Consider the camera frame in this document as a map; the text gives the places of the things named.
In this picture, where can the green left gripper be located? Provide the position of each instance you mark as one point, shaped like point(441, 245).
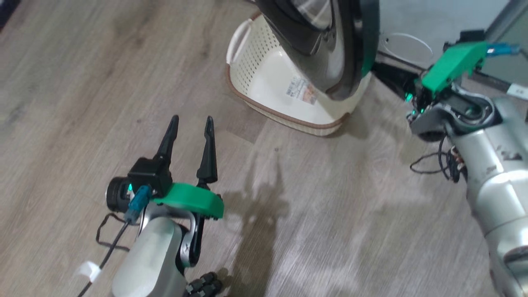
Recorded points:
point(194, 198)

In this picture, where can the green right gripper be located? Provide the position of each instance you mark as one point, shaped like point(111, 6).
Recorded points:
point(453, 66)

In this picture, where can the dark round washing machine door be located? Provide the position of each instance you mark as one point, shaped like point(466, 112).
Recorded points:
point(330, 45)

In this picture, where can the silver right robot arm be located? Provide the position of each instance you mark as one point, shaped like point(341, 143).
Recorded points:
point(495, 173)

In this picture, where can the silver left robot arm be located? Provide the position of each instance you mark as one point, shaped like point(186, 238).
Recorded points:
point(152, 255)

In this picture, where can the white washing machine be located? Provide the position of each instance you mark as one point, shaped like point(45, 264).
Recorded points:
point(433, 20)

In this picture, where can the printed basket label sticker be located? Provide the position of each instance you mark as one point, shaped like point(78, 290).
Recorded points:
point(302, 90)

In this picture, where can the cream perforated laundry basket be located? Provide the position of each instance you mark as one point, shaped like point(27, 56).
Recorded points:
point(264, 78)

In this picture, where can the round white filter cover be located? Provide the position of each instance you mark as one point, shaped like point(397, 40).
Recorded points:
point(406, 47)

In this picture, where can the white tape tag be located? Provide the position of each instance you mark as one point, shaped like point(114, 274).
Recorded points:
point(89, 271)

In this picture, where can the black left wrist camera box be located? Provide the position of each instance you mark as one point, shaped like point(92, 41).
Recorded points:
point(144, 175)

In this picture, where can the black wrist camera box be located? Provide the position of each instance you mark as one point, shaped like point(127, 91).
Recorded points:
point(144, 175)
point(468, 36)

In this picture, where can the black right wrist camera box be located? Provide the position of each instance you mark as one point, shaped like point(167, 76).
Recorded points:
point(468, 36)

